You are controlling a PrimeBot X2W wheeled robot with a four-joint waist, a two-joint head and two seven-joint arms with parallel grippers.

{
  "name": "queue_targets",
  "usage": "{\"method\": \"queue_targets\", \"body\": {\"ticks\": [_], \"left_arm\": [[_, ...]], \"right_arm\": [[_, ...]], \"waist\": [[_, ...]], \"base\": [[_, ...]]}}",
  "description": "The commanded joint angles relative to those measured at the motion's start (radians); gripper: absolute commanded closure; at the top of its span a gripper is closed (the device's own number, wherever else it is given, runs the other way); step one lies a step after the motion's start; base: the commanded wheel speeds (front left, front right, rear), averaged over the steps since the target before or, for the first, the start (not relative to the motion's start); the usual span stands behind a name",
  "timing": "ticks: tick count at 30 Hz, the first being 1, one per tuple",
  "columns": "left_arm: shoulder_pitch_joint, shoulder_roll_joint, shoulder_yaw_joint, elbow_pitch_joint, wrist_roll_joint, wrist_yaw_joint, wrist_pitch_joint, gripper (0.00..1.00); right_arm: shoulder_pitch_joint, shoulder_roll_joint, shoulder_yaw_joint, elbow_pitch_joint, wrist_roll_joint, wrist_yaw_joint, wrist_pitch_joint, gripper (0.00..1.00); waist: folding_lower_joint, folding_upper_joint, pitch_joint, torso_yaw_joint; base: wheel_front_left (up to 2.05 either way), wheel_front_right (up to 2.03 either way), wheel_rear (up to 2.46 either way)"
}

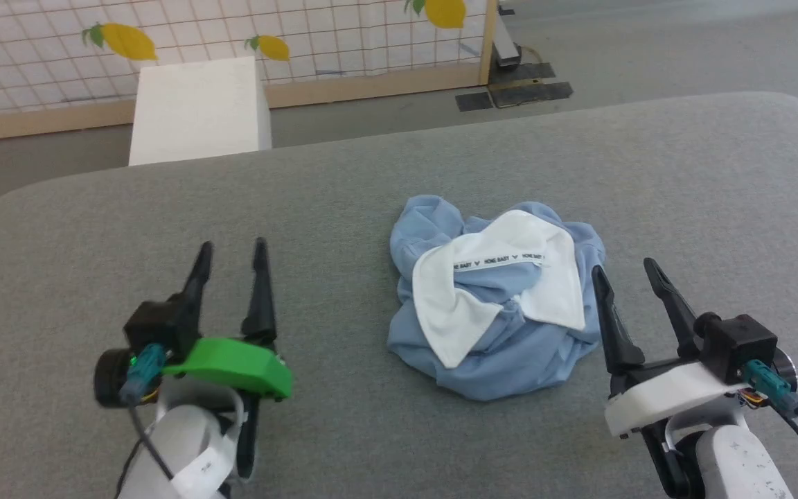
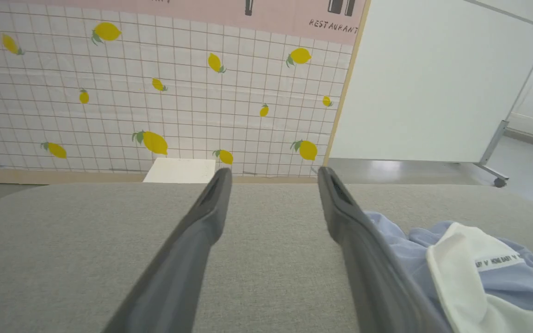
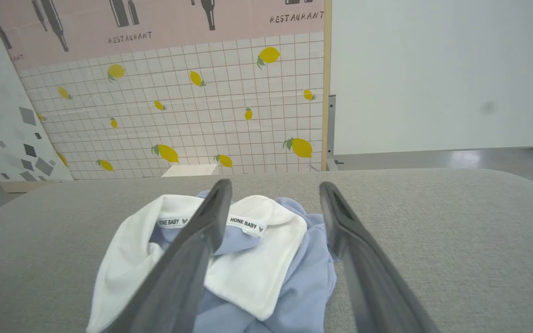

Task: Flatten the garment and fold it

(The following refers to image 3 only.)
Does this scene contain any lemon tile print backdrop panel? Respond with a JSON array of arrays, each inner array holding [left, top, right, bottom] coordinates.
[[0, 0, 332, 180]]

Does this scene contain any grey metal panel stand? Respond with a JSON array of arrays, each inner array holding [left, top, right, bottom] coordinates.
[[327, 95, 346, 171]]

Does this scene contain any grey terrazzo print backdrop panel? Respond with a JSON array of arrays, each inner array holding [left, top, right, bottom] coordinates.
[[0, 0, 74, 193]]

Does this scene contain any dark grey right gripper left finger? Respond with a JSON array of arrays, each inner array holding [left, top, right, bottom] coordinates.
[[102, 179, 233, 333]]

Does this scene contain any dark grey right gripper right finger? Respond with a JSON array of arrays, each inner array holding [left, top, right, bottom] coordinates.
[[318, 181, 442, 333]]

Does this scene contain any light blue white-collared polo shirt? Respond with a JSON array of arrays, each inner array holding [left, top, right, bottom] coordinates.
[[86, 190, 339, 333]]

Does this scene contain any small white box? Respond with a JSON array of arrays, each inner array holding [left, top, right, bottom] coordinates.
[[161, 164, 219, 178]]

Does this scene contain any plain white partition panel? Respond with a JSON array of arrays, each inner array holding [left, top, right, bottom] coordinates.
[[330, 0, 533, 156]]

